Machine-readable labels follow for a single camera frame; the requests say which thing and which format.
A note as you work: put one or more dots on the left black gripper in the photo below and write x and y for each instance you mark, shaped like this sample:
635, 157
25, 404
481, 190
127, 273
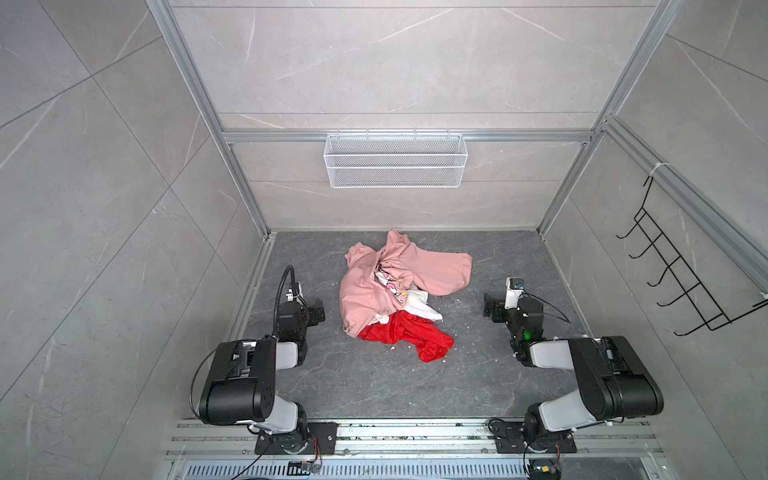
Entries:
315, 312

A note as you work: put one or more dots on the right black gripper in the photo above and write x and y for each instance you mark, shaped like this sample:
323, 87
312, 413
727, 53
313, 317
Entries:
495, 309

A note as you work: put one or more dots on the pink cloth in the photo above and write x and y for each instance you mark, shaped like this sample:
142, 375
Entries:
377, 282

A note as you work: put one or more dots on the red cloth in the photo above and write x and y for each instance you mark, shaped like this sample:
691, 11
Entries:
430, 342

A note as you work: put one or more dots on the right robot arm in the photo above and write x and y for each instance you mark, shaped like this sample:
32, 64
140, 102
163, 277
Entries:
612, 383

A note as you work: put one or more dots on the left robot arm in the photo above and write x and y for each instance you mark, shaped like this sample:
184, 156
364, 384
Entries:
240, 387

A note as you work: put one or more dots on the white patterned cloth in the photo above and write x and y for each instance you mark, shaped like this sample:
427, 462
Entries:
412, 299

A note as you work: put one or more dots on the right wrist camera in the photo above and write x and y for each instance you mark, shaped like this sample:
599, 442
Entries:
514, 290

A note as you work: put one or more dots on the white wire mesh basket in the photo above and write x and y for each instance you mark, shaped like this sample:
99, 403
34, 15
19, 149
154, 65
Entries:
407, 160

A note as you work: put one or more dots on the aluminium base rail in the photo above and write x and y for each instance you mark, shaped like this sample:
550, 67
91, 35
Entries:
437, 448

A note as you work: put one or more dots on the black wire hook rack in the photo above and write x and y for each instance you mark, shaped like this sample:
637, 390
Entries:
710, 314

